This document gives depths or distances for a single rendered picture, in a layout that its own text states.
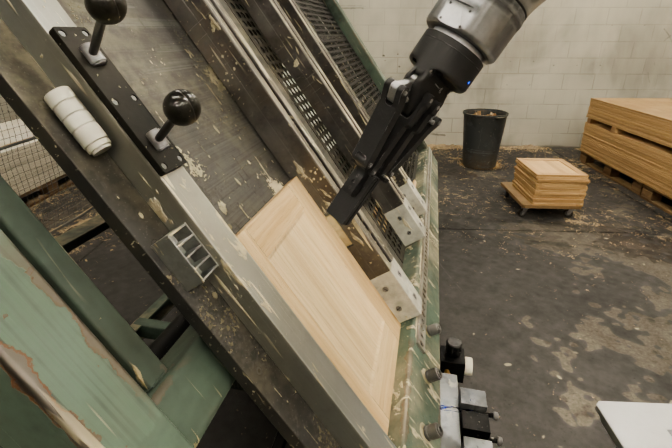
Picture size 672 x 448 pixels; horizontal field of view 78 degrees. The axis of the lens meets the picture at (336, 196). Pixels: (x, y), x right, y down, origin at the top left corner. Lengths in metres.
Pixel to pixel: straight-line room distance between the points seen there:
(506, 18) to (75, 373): 0.49
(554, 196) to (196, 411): 3.67
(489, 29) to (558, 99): 6.06
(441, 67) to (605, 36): 6.22
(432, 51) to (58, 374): 0.43
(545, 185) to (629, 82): 3.26
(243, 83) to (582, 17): 5.89
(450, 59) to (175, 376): 0.46
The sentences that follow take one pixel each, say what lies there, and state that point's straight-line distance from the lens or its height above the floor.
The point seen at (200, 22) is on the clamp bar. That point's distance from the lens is 0.89.
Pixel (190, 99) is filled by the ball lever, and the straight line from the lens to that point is 0.45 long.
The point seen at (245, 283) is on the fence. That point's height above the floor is 1.20.
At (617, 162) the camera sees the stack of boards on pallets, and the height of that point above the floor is 0.22.
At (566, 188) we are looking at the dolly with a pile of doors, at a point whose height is 0.29.
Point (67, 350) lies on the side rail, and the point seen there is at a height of 1.27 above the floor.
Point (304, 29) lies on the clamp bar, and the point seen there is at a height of 1.51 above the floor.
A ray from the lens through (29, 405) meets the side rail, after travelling 0.40.
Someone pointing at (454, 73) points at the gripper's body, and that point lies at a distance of 0.47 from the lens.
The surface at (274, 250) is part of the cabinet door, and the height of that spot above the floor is 1.18.
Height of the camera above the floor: 1.50
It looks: 21 degrees down
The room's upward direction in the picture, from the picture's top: straight up
